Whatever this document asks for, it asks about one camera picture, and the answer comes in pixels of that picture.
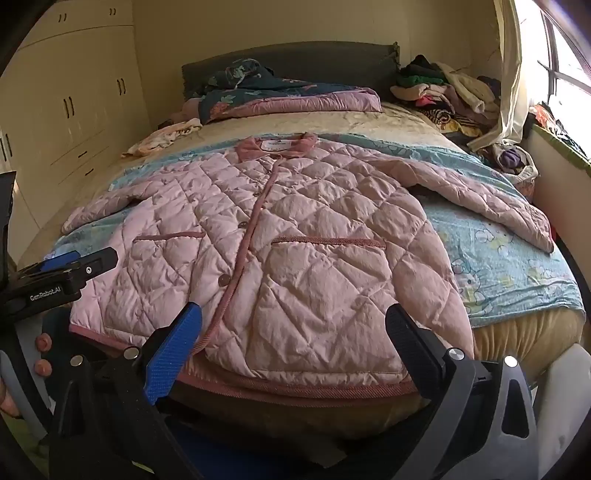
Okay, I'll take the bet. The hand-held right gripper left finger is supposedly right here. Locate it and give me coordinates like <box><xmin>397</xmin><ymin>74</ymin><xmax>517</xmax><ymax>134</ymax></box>
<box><xmin>48</xmin><ymin>302</ymin><xmax>204</xmax><ymax>480</ymax></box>

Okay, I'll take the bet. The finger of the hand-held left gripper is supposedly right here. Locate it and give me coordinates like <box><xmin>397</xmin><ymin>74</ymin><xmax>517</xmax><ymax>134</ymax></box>
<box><xmin>16</xmin><ymin>247</ymin><xmax>118</xmax><ymax>296</ymax></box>

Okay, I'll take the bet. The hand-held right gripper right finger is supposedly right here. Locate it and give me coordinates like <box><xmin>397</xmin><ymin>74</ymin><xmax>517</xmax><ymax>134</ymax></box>
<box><xmin>385</xmin><ymin>302</ymin><xmax>539</xmax><ymax>480</ymax></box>

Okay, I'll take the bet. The pink quilted jacket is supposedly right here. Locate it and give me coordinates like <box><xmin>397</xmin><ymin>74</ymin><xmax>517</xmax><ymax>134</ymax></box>
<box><xmin>61</xmin><ymin>131</ymin><xmax>555</xmax><ymax>400</ymax></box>

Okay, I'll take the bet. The bag of clothes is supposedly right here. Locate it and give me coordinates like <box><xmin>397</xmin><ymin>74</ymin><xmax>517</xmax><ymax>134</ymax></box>
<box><xmin>480</xmin><ymin>142</ymin><xmax>540</xmax><ymax>182</ymax></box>

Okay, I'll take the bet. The pile of mixed clothes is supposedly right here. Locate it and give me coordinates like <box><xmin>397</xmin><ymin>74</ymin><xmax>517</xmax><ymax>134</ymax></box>
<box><xmin>390</xmin><ymin>54</ymin><xmax>509</xmax><ymax>139</ymax></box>

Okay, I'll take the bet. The person's left hand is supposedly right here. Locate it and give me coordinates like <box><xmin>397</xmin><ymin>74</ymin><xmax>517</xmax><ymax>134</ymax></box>
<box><xmin>33</xmin><ymin>331</ymin><xmax>55</xmax><ymax>378</ymax></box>

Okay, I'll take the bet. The light blue cartoon blanket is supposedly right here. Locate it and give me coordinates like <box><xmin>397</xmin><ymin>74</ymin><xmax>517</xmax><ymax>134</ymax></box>
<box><xmin>44</xmin><ymin>134</ymin><xmax>585</xmax><ymax>330</ymax></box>

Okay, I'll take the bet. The small floral cloth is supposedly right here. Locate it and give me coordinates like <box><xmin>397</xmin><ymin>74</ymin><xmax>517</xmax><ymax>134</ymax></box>
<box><xmin>121</xmin><ymin>117</ymin><xmax>204</xmax><ymax>158</ymax></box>

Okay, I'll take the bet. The cream wardrobe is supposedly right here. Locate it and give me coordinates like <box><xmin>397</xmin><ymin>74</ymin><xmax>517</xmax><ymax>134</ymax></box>
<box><xmin>0</xmin><ymin>0</ymin><xmax>153</xmax><ymax>232</ymax></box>

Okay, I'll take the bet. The bed with beige bedspread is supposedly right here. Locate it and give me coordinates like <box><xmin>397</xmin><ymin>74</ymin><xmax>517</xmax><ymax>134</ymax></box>
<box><xmin>18</xmin><ymin>102</ymin><xmax>587</xmax><ymax>444</ymax></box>

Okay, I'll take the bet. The dark floral folded quilt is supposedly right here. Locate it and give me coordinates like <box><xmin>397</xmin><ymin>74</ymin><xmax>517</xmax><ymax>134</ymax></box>
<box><xmin>181</xmin><ymin>58</ymin><xmax>383</xmax><ymax>124</ymax></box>

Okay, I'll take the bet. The clutter on windowsill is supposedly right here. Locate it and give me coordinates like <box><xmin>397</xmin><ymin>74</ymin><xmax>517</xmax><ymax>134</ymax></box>
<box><xmin>529</xmin><ymin>102</ymin><xmax>591</xmax><ymax>167</ymax></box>

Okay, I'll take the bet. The cream curtain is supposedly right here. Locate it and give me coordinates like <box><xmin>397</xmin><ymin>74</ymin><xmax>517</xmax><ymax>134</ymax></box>
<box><xmin>467</xmin><ymin>0</ymin><xmax>539</xmax><ymax>151</ymax></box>

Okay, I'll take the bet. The grey headboard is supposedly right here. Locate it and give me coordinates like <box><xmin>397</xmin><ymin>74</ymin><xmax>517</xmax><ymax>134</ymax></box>
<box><xmin>181</xmin><ymin>41</ymin><xmax>400</xmax><ymax>100</ymax></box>

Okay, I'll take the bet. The window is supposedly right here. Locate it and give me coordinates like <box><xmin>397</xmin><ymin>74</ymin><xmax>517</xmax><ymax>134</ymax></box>
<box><xmin>517</xmin><ymin>0</ymin><xmax>591</xmax><ymax>112</ymax></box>

